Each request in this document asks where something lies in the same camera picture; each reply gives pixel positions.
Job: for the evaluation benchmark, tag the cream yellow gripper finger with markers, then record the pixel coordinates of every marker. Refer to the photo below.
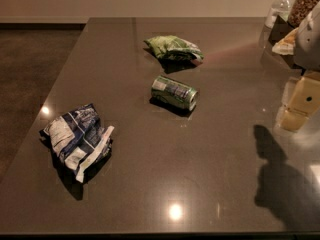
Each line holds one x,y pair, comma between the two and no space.
301,99

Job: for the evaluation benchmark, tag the green soda can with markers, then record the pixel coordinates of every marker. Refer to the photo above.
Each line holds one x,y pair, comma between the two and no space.
174,93

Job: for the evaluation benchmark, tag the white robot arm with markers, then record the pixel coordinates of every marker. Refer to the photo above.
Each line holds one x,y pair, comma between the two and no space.
307,44

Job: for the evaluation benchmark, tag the pale snack packet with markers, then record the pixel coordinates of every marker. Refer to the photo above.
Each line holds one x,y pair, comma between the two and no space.
286,45

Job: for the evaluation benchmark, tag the clear plastic bottle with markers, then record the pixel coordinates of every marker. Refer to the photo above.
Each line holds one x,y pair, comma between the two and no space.
279,8

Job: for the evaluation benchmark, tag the glass jar of nuts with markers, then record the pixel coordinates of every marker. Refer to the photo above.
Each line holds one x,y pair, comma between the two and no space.
300,9

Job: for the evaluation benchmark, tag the green crumpled chip bag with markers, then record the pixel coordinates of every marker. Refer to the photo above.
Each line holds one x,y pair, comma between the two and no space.
173,48

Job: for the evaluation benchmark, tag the blue white crumpled chip bag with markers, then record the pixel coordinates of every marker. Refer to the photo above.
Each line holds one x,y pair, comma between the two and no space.
79,140

